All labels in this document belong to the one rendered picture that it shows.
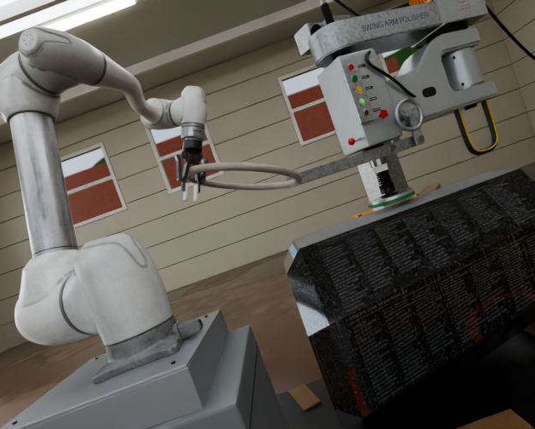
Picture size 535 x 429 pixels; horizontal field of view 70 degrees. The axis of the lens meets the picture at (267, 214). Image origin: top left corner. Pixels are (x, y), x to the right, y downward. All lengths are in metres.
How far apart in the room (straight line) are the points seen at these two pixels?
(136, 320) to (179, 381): 0.18
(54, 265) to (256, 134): 7.02
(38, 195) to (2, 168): 8.42
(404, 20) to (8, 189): 8.44
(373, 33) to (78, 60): 1.30
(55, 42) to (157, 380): 0.80
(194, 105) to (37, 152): 0.62
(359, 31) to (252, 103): 6.15
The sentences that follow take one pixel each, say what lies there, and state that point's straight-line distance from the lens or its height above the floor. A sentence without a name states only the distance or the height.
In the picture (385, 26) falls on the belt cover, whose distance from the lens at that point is 2.01.
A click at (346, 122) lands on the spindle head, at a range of 1.84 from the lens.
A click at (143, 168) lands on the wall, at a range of 8.17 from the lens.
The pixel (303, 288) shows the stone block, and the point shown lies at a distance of 1.52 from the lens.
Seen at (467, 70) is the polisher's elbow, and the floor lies 1.37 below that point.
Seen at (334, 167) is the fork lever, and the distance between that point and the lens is 1.70.
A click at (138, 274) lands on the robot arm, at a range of 0.84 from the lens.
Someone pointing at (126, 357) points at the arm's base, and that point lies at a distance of 0.86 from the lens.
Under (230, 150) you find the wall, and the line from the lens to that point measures 7.82.
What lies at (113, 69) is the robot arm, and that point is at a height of 1.59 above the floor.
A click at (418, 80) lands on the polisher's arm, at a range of 2.03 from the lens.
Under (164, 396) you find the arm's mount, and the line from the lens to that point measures 0.74.
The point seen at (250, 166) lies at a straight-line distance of 1.36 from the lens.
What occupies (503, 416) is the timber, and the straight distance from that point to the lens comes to 1.67.
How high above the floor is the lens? 1.10
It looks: 2 degrees down
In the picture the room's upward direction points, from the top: 20 degrees counter-clockwise
